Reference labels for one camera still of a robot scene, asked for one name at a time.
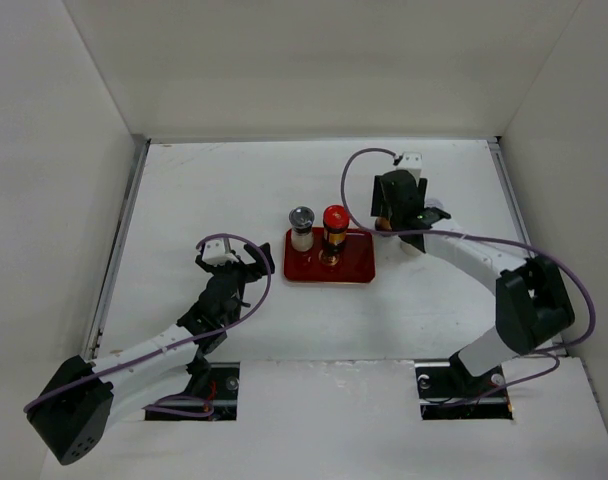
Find short red-lid chili jar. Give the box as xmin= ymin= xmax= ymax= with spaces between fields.
xmin=320 ymin=205 xmax=349 ymax=266

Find glass salt grinder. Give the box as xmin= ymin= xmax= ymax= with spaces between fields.
xmin=288 ymin=206 xmax=315 ymax=252

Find white-lid jar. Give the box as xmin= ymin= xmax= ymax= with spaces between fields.
xmin=425 ymin=198 xmax=444 ymax=209

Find tall red-lid sauce jar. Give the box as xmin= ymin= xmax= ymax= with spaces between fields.
xmin=374 ymin=217 xmax=392 ymax=235

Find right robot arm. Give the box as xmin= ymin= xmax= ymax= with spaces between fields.
xmin=371 ymin=170 xmax=575 ymax=396

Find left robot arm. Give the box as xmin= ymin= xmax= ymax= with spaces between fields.
xmin=24 ymin=234 xmax=275 ymax=466

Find red lacquer tray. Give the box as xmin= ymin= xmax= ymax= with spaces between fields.
xmin=282 ymin=227 xmax=376 ymax=284

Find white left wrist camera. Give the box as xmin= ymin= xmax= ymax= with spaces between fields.
xmin=198 ymin=238 xmax=238 ymax=266

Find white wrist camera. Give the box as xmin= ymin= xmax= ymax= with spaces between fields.
xmin=198 ymin=238 xmax=238 ymax=266
xmin=393 ymin=151 xmax=423 ymax=180

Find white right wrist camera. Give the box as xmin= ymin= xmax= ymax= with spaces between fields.
xmin=393 ymin=151 xmax=423 ymax=180

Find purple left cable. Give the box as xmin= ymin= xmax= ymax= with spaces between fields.
xmin=23 ymin=233 xmax=275 ymax=419

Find purple cable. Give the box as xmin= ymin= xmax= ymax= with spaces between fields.
xmin=339 ymin=147 xmax=598 ymax=409
xmin=23 ymin=233 xmax=275 ymax=419

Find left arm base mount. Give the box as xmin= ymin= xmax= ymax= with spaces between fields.
xmin=144 ymin=361 xmax=241 ymax=422

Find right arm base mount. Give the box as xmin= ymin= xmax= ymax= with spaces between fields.
xmin=414 ymin=359 xmax=513 ymax=421

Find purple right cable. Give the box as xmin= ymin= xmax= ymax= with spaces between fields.
xmin=339 ymin=147 xmax=598 ymax=409

